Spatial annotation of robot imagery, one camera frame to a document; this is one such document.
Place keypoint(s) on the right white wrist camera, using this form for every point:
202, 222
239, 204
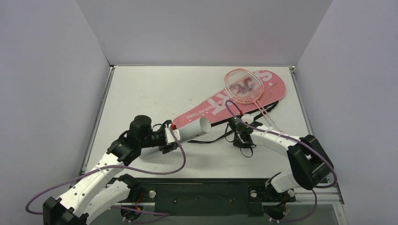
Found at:
247, 118

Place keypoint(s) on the white shuttlecock tube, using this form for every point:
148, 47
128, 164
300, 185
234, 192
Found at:
187, 133

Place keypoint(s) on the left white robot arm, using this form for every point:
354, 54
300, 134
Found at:
89, 196

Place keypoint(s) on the pink racket cover bag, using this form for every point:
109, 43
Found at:
214, 108

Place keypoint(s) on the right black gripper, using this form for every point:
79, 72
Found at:
235, 124

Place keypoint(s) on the pink badminton racket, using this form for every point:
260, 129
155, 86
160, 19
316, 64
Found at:
244, 87

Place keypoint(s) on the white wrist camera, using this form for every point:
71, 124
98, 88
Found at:
247, 118
172, 134

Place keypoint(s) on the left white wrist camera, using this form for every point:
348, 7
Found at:
172, 134

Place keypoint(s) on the aluminium frame rail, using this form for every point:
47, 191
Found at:
311, 197

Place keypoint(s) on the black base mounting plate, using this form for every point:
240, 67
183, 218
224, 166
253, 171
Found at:
257, 210

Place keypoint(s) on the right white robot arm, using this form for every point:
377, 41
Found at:
309, 163

